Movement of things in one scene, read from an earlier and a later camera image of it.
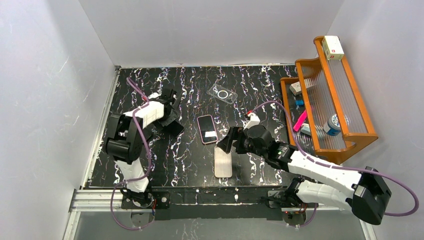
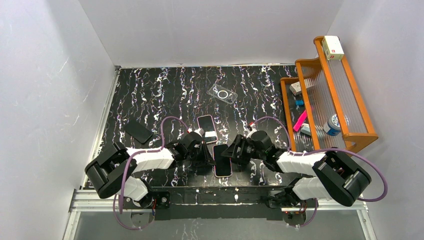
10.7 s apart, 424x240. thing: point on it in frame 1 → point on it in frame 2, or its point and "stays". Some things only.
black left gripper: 170,111 → 204,152
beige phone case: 223,167 stays
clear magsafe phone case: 222,94 stays
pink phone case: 207,129 stays
